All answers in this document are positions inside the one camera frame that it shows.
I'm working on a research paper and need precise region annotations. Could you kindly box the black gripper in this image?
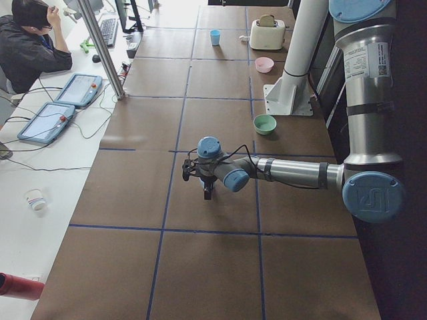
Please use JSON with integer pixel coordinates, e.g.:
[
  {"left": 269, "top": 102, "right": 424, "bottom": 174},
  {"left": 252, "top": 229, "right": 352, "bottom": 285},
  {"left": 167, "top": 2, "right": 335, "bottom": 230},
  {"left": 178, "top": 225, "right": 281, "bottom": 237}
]
[{"left": 199, "top": 177, "right": 218, "bottom": 200}]

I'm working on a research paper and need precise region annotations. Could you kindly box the darker blue cup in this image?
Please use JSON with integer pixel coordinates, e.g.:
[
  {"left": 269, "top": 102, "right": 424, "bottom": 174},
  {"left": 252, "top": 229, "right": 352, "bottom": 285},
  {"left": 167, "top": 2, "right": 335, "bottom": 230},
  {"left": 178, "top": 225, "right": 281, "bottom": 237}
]
[{"left": 209, "top": 29, "right": 221, "bottom": 46}]

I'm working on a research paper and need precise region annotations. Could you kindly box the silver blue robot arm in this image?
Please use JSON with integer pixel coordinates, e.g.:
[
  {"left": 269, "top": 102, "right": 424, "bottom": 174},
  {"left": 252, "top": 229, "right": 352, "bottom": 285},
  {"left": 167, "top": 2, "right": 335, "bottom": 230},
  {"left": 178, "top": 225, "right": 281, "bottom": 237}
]
[{"left": 182, "top": 1, "right": 405, "bottom": 223}]

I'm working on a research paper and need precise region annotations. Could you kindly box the mint green bowl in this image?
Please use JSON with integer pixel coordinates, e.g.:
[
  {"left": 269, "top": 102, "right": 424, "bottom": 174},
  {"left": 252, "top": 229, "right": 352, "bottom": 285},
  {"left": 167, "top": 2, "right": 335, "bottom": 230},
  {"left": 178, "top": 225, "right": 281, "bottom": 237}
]
[{"left": 253, "top": 114, "right": 277, "bottom": 135}]

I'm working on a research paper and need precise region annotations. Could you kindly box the pink bowl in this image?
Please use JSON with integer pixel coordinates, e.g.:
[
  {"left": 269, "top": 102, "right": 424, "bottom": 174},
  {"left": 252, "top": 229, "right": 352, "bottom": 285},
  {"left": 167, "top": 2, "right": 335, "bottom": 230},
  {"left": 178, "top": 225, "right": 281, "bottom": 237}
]
[{"left": 255, "top": 57, "right": 274, "bottom": 73}]

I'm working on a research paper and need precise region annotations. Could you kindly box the cream white toaster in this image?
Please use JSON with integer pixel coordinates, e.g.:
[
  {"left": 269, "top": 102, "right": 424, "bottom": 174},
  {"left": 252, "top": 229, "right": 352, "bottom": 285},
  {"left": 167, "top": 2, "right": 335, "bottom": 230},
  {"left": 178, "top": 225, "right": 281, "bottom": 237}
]
[{"left": 249, "top": 19, "right": 286, "bottom": 50}]

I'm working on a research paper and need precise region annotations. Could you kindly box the upper blue teach pendant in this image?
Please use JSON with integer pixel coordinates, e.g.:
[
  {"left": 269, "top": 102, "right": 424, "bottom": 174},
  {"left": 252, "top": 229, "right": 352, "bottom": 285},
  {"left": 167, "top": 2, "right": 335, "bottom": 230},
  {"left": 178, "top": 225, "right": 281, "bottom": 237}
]
[{"left": 54, "top": 73, "right": 103, "bottom": 109}]

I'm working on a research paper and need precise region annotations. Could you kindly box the blue teach pendant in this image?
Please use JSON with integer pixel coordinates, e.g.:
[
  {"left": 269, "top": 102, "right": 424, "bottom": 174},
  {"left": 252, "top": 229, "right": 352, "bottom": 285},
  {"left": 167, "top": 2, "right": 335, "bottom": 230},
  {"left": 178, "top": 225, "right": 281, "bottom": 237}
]
[
  {"left": 17, "top": 102, "right": 75, "bottom": 145},
  {"left": 54, "top": 73, "right": 103, "bottom": 109}
]

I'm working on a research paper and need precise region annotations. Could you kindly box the white paper cup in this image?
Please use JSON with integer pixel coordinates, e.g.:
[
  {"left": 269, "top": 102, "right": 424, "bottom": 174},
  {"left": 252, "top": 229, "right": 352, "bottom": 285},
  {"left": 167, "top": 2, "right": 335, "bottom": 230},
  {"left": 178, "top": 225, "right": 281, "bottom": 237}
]
[{"left": 24, "top": 189, "right": 47, "bottom": 213}]

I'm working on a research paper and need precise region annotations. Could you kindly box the lower blue teach pendant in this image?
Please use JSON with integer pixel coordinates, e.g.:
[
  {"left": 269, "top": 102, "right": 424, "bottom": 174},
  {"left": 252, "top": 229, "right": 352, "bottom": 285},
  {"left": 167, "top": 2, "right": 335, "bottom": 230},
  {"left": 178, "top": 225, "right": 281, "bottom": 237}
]
[{"left": 17, "top": 102, "right": 75, "bottom": 145}]

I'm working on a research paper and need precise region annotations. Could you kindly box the black computer mouse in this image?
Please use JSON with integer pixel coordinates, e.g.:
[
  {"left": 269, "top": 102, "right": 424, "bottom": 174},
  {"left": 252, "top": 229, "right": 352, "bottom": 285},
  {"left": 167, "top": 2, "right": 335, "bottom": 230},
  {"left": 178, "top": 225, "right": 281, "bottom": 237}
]
[{"left": 92, "top": 55, "right": 101, "bottom": 63}]

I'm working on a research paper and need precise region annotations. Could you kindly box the black monitor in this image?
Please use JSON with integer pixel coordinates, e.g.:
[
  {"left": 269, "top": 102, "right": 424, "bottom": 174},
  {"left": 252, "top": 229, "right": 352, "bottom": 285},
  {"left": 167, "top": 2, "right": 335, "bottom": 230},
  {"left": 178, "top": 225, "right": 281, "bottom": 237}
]
[{"left": 115, "top": 0, "right": 144, "bottom": 34}]

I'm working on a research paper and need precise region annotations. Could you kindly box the toast slice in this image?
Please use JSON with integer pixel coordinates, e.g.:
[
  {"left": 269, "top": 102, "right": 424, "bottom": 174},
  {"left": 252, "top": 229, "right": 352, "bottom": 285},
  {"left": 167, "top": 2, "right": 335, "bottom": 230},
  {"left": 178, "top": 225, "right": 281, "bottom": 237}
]
[{"left": 258, "top": 14, "right": 275, "bottom": 27}]

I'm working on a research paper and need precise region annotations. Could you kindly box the green hand tool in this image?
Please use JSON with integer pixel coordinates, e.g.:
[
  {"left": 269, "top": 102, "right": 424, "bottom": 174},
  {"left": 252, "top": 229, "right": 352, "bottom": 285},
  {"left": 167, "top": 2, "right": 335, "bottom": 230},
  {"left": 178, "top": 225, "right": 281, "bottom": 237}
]
[{"left": 80, "top": 39, "right": 95, "bottom": 54}]

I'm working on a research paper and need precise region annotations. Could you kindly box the black keyboard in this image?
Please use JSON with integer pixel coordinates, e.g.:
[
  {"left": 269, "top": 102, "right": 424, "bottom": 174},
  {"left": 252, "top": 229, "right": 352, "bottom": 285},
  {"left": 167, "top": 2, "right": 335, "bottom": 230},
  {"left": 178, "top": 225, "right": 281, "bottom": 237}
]
[{"left": 99, "top": 18, "right": 118, "bottom": 48}]

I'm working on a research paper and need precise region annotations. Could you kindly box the red bottle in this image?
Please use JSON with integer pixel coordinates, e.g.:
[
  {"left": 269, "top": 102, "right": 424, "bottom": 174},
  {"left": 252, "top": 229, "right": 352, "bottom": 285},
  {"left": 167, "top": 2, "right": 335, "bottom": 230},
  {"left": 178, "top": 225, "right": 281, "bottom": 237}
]
[{"left": 1, "top": 273, "right": 45, "bottom": 301}]

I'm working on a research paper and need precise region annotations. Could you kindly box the seated person in black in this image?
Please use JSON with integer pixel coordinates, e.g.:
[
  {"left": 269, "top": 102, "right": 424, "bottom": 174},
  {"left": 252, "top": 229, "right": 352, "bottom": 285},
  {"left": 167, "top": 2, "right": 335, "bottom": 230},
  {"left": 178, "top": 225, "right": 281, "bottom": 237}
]
[{"left": 1, "top": 0, "right": 73, "bottom": 94}]

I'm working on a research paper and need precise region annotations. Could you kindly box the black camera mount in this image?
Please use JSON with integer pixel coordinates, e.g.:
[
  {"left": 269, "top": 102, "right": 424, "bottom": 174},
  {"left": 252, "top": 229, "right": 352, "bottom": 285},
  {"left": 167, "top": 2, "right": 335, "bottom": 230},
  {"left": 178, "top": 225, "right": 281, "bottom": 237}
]
[{"left": 182, "top": 159, "right": 197, "bottom": 181}]

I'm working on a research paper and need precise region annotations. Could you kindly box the black camera cable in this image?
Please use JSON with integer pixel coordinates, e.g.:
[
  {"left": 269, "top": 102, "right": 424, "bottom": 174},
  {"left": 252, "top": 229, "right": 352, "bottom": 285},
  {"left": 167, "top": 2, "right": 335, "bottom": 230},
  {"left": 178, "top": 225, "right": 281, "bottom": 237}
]
[{"left": 186, "top": 144, "right": 321, "bottom": 191}]

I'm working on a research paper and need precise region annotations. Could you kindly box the aluminium frame post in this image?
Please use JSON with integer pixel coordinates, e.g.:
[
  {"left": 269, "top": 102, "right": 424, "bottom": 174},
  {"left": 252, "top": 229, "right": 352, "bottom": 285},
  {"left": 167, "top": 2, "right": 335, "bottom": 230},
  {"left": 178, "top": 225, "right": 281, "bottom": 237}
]
[{"left": 77, "top": 0, "right": 125, "bottom": 100}]

